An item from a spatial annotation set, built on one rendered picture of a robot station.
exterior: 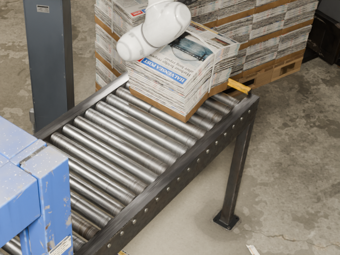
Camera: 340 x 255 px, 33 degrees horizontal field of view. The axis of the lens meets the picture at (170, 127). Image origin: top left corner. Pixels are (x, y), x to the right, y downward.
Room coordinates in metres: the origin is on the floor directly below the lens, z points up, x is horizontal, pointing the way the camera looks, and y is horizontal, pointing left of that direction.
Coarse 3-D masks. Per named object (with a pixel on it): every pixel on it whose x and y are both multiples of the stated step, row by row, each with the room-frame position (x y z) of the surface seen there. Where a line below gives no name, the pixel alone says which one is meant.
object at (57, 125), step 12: (108, 84) 1.99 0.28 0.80; (120, 84) 2.00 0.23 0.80; (96, 96) 1.90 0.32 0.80; (72, 108) 1.81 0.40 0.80; (84, 108) 1.82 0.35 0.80; (60, 120) 1.73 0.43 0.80; (72, 120) 1.74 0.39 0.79; (36, 132) 1.65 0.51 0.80; (48, 132) 1.65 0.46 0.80; (60, 132) 1.69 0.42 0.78
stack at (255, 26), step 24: (96, 0) 2.82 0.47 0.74; (120, 0) 2.69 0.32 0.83; (144, 0) 2.71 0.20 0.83; (216, 0) 2.89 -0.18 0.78; (240, 0) 3.01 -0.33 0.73; (264, 0) 3.13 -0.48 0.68; (96, 24) 2.81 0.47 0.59; (120, 24) 2.62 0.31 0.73; (240, 24) 3.02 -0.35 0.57; (264, 24) 3.16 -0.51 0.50; (96, 48) 2.80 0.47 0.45; (264, 48) 3.19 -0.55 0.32; (96, 72) 2.82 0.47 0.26; (120, 72) 2.61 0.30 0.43; (240, 72) 3.08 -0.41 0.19; (264, 72) 3.22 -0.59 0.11
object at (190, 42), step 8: (184, 40) 1.99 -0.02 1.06; (192, 40) 1.99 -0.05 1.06; (200, 40) 2.00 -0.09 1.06; (192, 48) 1.94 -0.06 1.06; (200, 48) 1.94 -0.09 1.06; (208, 48) 1.95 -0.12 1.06; (216, 48) 1.95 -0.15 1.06; (208, 56) 1.89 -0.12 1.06; (216, 56) 1.93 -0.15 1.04; (216, 64) 1.94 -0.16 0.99; (208, 72) 1.90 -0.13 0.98; (208, 80) 1.91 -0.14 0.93; (208, 88) 1.92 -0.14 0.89
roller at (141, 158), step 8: (80, 120) 1.74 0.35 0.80; (88, 120) 1.75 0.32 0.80; (80, 128) 1.72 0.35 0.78; (88, 128) 1.71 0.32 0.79; (96, 128) 1.70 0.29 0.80; (96, 136) 1.68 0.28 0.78; (104, 136) 1.67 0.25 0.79; (112, 136) 1.67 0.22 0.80; (112, 144) 1.64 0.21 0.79; (120, 144) 1.63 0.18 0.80; (128, 144) 1.63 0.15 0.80; (120, 152) 1.61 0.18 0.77; (128, 152) 1.60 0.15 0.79; (136, 152) 1.59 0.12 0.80; (144, 152) 1.60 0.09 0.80; (136, 160) 1.57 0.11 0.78; (144, 160) 1.56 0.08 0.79; (152, 160) 1.56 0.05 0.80; (152, 168) 1.53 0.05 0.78; (160, 168) 1.52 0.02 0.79
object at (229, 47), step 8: (192, 24) 2.16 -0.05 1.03; (200, 24) 2.19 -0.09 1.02; (200, 32) 2.09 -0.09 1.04; (208, 32) 2.11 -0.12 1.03; (216, 32) 2.14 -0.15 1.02; (208, 40) 2.01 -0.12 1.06; (216, 40) 2.04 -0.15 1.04; (224, 40) 2.06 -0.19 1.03; (232, 40) 2.09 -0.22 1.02; (224, 48) 1.97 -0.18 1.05; (232, 48) 2.03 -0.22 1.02; (224, 56) 1.98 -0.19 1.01; (232, 56) 2.05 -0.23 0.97; (224, 64) 2.00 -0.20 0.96; (232, 64) 2.06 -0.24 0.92; (216, 72) 1.95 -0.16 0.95; (224, 72) 2.02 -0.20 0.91; (216, 80) 1.97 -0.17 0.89; (224, 80) 2.03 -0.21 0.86
